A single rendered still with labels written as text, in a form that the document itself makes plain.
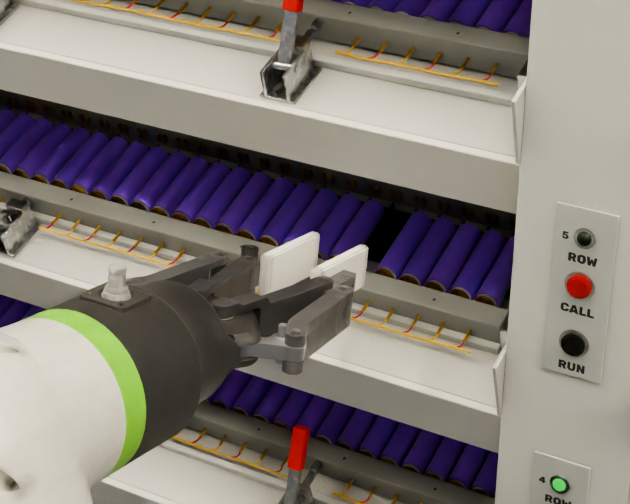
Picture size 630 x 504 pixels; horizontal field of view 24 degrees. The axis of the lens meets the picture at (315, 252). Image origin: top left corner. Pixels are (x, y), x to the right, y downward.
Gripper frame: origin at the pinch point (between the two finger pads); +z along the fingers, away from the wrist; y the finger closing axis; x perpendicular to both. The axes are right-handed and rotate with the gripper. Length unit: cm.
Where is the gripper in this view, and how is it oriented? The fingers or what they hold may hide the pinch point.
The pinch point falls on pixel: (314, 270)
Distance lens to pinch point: 98.0
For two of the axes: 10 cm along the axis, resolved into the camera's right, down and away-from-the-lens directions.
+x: -1.0, 9.4, 3.2
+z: 4.8, -2.4, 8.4
